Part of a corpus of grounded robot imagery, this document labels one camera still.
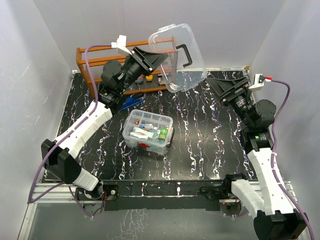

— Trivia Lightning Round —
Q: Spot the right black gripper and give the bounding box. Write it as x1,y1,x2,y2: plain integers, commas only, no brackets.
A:
207,77,254,128

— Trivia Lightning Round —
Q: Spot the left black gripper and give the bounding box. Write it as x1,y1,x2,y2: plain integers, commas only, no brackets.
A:
118,47,168,94

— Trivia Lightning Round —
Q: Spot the clear lid with black handle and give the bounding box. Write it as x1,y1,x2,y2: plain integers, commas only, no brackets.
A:
148,23,207,93

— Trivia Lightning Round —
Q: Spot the clear divided organizer tray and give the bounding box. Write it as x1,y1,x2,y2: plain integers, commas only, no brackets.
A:
122,109,174,148

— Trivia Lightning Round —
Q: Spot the clear medicine kit box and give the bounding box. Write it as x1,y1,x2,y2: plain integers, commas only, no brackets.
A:
121,109,175,156

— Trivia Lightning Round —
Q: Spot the white green sachet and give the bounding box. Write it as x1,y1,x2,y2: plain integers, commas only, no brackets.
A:
129,127,155,140

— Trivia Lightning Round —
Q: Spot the small green box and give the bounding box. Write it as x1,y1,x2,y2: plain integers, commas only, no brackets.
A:
158,127,168,141

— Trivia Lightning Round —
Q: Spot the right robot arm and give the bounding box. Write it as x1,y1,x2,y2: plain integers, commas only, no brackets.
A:
200,73,311,240

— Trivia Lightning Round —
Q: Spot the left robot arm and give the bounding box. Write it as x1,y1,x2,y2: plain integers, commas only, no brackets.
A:
41,47,169,200

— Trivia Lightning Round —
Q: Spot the yellow small container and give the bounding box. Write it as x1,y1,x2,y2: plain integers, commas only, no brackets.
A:
145,75,153,82

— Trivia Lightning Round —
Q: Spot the small glass jar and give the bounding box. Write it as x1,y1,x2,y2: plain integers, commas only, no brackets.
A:
134,77,144,85

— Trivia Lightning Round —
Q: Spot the white open cardboard box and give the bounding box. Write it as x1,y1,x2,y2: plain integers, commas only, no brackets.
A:
158,75,166,85

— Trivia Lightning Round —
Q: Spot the blue stapler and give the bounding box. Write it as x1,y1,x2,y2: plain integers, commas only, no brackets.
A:
121,92,145,110

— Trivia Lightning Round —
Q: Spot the orange wooden shelf rack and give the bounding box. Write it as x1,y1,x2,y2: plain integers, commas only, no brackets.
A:
75,48,167,96

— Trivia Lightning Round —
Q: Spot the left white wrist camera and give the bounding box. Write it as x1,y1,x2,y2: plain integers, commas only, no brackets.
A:
111,35,135,56

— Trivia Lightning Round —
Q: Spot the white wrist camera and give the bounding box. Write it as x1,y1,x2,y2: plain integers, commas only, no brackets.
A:
111,35,135,56
248,73,272,92

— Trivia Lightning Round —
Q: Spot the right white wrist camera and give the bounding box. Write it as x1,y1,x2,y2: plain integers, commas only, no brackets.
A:
248,73,272,92

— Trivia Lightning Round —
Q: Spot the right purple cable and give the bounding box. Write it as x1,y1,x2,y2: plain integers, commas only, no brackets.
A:
234,79,316,240

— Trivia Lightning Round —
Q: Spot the purple cable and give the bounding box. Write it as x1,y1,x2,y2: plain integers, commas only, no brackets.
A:
27,43,118,218
234,79,316,240

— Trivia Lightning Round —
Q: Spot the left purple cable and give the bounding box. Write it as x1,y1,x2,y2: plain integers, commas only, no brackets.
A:
27,43,118,218

